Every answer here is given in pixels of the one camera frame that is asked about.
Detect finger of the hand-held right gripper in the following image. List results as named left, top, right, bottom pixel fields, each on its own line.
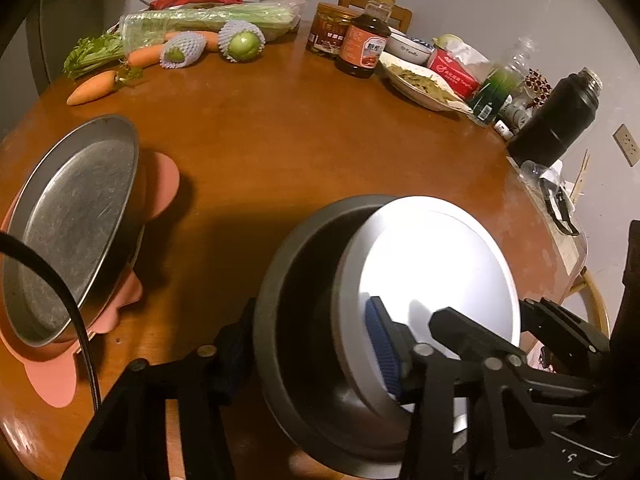
left=429, top=306, right=606, bottom=402
left=520, top=297, right=612, bottom=356

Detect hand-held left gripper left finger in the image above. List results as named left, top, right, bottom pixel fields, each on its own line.
left=60, top=297, right=261, bottom=480

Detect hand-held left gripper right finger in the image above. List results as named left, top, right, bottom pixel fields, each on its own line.
left=364, top=296, right=551, bottom=480

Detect red white-lidded noodle bowl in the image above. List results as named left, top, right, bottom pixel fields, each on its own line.
left=331, top=195, right=523, bottom=431

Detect metal bowl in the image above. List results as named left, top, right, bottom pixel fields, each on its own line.
left=252, top=194, right=473, bottom=480

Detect pink plate with ears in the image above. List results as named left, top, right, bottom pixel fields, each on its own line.
left=0, top=150, right=181, bottom=408

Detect round metal pan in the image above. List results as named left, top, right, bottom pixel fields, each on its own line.
left=1, top=114, right=147, bottom=347

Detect curved wooden chair back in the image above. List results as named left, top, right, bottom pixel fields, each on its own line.
left=567, top=270, right=612, bottom=336

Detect wooden sticks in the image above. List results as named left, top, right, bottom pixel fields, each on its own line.
left=572, top=150, right=593, bottom=206

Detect black thermos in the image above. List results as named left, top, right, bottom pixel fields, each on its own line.
left=507, top=67, right=603, bottom=168

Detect small white bottle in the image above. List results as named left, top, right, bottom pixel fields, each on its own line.
left=495, top=102, right=531, bottom=141

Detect bundle of brown sticks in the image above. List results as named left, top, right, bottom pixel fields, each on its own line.
left=522, top=67, right=553, bottom=108

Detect clear bottle with green liquid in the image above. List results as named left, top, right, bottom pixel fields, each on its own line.
left=470, top=37, right=536, bottom=127

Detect dish of pickled vegetables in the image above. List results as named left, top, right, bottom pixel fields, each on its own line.
left=377, top=57, right=473, bottom=113

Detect red tissue box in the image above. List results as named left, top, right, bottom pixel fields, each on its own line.
left=427, top=42, right=493, bottom=102

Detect pale yellow round fruit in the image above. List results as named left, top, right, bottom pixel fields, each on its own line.
left=434, top=34, right=468, bottom=53

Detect blue and white ceramic bowl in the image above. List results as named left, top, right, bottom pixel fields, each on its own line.
left=386, top=30, right=435, bottom=60

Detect large carrot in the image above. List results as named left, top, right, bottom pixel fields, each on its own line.
left=66, top=70, right=118, bottom=107

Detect dark sauce bottle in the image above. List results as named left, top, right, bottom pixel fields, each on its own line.
left=334, top=0, right=398, bottom=80

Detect green fruit in foam net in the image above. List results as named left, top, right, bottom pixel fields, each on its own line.
left=218, top=20, right=266, bottom=63
left=160, top=31, right=207, bottom=71

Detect chili sauce jar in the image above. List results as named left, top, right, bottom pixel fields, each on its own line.
left=306, top=2, right=358, bottom=60

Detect wooden chair with cutout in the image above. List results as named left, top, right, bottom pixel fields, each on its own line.
left=338, top=0, right=413, bottom=33

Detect celery in plastic bag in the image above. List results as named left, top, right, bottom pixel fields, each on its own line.
left=62, top=2, right=306, bottom=81

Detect grey refrigerator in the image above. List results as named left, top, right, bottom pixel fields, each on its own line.
left=0, top=0, right=108, bottom=101

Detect plastic bag with black strap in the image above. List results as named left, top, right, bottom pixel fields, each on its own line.
left=520, top=160, right=586, bottom=238

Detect black cable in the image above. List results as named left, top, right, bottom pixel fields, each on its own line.
left=0, top=232, right=103, bottom=411

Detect wall power outlet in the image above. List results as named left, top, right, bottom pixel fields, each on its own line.
left=612, top=124, right=640, bottom=167

